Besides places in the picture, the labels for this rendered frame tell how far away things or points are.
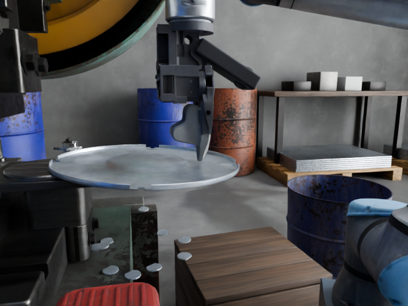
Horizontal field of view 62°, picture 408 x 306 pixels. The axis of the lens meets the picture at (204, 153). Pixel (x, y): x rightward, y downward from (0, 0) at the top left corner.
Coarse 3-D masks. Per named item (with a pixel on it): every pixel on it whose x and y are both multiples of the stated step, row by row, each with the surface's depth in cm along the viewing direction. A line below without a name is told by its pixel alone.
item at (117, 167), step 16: (128, 144) 67; (144, 144) 68; (80, 160) 54; (96, 160) 55; (112, 160) 52; (128, 160) 53; (144, 160) 53; (160, 160) 54; (176, 160) 55; (192, 160) 58; (208, 160) 59; (224, 160) 59; (64, 176) 43; (80, 176) 45; (96, 176) 45; (112, 176) 46; (128, 176) 46; (144, 176) 46; (160, 176) 47; (176, 176) 47; (192, 176) 48; (208, 176) 48; (224, 176) 46
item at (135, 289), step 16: (96, 288) 25; (112, 288) 25; (128, 288) 25; (144, 288) 25; (64, 304) 23; (80, 304) 23; (96, 304) 23; (112, 304) 23; (128, 304) 23; (144, 304) 23
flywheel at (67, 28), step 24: (72, 0) 81; (96, 0) 80; (120, 0) 80; (144, 0) 89; (48, 24) 78; (72, 24) 78; (96, 24) 79; (120, 24) 85; (48, 48) 78; (72, 48) 81
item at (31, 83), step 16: (16, 0) 53; (0, 16) 42; (16, 16) 52; (0, 32) 43; (16, 32) 43; (0, 48) 43; (16, 48) 44; (32, 48) 49; (0, 64) 43; (16, 64) 44; (32, 64) 45; (0, 80) 44; (16, 80) 44; (32, 80) 49; (0, 96) 44
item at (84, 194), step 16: (32, 160) 56; (48, 160) 56; (0, 176) 48; (16, 176) 46; (32, 176) 46; (48, 176) 46; (32, 192) 47; (48, 192) 48; (64, 192) 48; (80, 192) 49; (32, 208) 48; (48, 208) 48; (64, 208) 48; (80, 208) 49; (32, 224) 48; (48, 224) 48; (64, 224) 49; (80, 224) 49; (96, 224) 57; (80, 240) 50; (80, 256) 50
